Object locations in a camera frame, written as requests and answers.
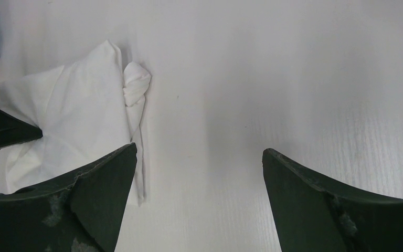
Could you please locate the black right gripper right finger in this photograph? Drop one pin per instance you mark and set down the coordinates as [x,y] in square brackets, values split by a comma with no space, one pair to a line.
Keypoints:
[314,212]

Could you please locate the white printed t-shirt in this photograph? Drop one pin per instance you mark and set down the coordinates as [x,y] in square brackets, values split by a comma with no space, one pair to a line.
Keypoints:
[85,110]

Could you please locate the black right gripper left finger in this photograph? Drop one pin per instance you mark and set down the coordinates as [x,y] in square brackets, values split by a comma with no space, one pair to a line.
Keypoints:
[81,210]

